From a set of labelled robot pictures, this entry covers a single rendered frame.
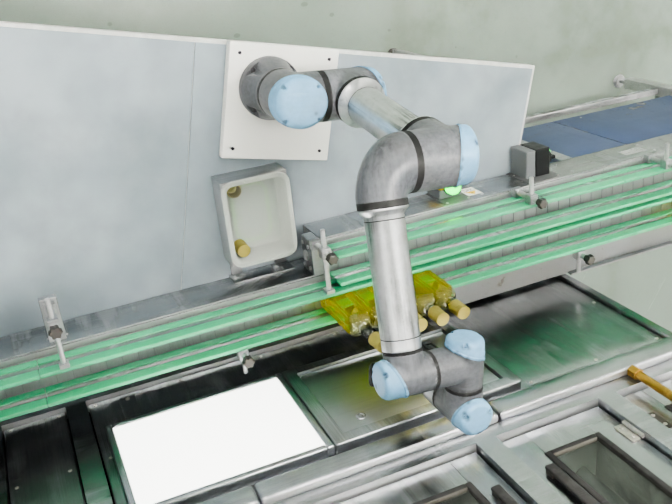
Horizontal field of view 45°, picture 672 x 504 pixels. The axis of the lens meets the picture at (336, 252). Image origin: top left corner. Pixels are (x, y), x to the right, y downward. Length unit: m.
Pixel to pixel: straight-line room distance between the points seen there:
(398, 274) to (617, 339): 0.87
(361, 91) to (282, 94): 0.17
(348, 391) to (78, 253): 0.72
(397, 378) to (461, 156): 0.42
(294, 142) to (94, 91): 0.49
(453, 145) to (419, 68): 0.72
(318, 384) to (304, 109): 0.65
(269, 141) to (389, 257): 0.67
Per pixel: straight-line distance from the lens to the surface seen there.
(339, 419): 1.84
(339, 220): 2.15
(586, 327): 2.24
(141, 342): 1.93
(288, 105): 1.79
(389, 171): 1.45
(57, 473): 1.94
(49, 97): 1.94
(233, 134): 2.00
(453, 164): 1.50
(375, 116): 1.70
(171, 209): 2.04
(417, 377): 1.51
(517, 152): 2.38
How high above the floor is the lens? 2.66
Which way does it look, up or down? 59 degrees down
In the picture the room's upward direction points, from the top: 130 degrees clockwise
